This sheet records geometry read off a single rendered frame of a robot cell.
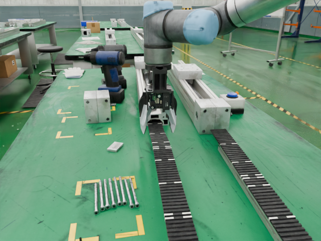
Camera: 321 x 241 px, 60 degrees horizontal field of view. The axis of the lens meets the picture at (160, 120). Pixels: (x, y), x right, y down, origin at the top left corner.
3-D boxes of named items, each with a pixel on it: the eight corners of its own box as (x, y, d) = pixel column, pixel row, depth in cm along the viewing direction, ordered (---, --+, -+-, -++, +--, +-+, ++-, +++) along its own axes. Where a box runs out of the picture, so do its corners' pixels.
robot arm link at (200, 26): (228, 6, 65) (189, 6, 72) (201, 10, 58) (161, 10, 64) (226, 41, 69) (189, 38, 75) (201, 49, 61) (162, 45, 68)
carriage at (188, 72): (201, 84, 130) (202, 70, 127) (177, 85, 129) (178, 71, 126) (194, 76, 144) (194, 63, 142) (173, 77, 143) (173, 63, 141)
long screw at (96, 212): (99, 214, 57) (98, 211, 57) (93, 215, 57) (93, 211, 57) (98, 185, 67) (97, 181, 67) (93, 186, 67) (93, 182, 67)
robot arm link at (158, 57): (143, 45, 77) (172, 45, 77) (143, 62, 78) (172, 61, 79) (144, 49, 70) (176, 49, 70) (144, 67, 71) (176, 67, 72)
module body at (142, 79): (168, 125, 101) (169, 102, 97) (140, 126, 100) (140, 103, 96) (151, 74, 174) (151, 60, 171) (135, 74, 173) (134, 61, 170)
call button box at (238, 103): (243, 114, 111) (245, 98, 109) (219, 115, 110) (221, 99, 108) (236, 107, 118) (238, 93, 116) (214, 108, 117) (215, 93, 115)
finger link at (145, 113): (134, 137, 79) (144, 108, 76) (134, 129, 84) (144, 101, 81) (144, 140, 80) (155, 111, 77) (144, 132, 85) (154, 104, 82)
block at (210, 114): (235, 133, 94) (238, 106, 91) (199, 134, 93) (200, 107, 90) (226, 122, 103) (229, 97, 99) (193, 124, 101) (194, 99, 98)
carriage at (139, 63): (155, 73, 151) (155, 60, 148) (135, 74, 150) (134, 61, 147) (153, 67, 166) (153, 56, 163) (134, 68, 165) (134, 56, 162)
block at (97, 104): (118, 121, 104) (116, 96, 100) (86, 124, 101) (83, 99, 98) (115, 112, 113) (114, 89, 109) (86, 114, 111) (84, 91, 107)
